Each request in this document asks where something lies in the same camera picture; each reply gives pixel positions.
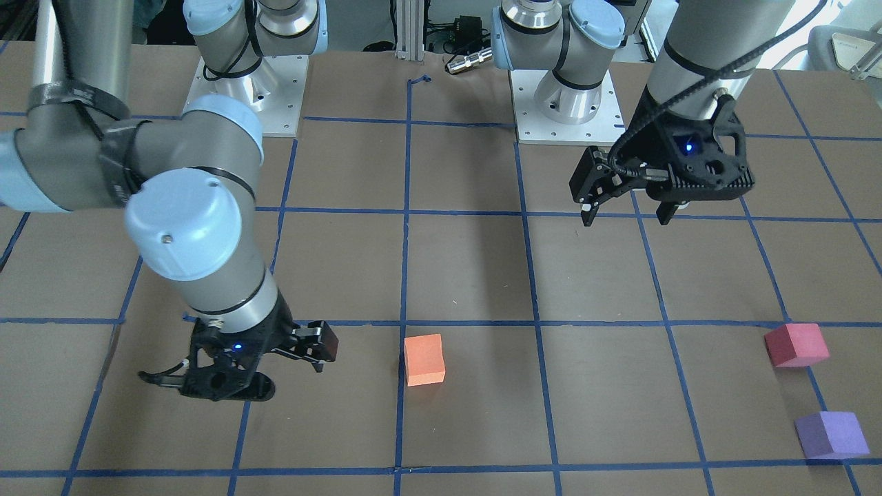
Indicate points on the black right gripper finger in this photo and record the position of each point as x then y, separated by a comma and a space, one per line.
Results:
316, 344

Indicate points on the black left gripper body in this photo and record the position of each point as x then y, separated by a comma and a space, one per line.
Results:
648, 126

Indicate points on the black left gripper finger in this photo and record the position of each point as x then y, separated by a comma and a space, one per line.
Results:
593, 182
667, 210

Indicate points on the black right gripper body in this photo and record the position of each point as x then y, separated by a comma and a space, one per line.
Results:
278, 325

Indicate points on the orange foam block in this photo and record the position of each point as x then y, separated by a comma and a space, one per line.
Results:
424, 360

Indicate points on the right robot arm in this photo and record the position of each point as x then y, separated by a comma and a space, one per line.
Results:
187, 189

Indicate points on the silver cylindrical connector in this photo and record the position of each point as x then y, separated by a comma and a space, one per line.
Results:
460, 63

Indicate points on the red foam block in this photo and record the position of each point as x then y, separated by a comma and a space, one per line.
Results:
795, 345

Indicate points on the purple foam block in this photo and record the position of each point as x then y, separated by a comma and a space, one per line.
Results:
831, 435

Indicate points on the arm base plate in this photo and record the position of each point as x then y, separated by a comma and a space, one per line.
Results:
274, 91
550, 113

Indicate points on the aluminium frame post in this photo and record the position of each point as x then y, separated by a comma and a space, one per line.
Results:
409, 30

